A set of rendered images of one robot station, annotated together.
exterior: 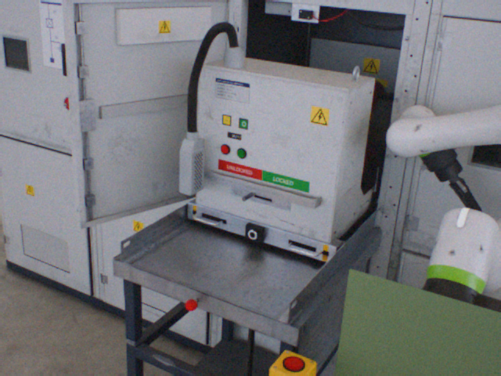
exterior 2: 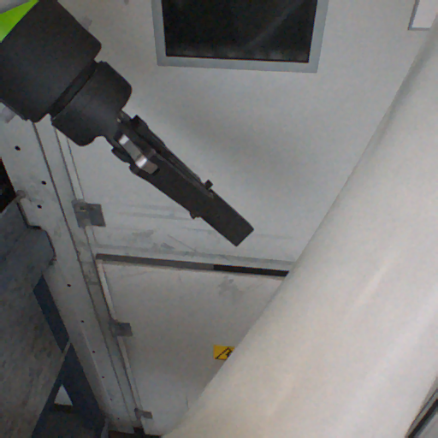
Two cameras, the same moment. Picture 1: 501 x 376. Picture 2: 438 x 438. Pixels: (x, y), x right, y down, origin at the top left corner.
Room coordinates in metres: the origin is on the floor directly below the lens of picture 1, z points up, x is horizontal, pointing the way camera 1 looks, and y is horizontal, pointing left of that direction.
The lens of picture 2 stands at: (1.22, -0.56, 1.33)
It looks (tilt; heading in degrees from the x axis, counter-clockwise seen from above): 42 degrees down; 338
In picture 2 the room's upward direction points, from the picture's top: straight up
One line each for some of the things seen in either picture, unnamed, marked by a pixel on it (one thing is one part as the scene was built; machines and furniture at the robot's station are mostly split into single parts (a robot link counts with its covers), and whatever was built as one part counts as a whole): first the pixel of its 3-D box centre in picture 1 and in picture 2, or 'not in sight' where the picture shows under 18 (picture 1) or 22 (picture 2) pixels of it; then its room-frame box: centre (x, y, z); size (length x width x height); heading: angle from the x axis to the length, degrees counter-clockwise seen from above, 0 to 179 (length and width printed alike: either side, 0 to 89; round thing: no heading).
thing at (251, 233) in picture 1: (254, 233); not in sight; (1.64, -0.03, 0.90); 0.06 x 0.03 x 0.05; 61
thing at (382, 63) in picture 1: (370, 68); not in sight; (2.49, -0.50, 1.28); 0.58 x 0.02 x 0.19; 61
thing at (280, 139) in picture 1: (262, 156); not in sight; (1.66, -0.04, 1.15); 0.48 x 0.01 x 0.48; 61
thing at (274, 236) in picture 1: (260, 229); not in sight; (1.67, -0.05, 0.90); 0.54 x 0.05 x 0.06; 61
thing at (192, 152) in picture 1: (192, 164); not in sight; (1.70, 0.17, 1.09); 0.08 x 0.05 x 0.17; 151
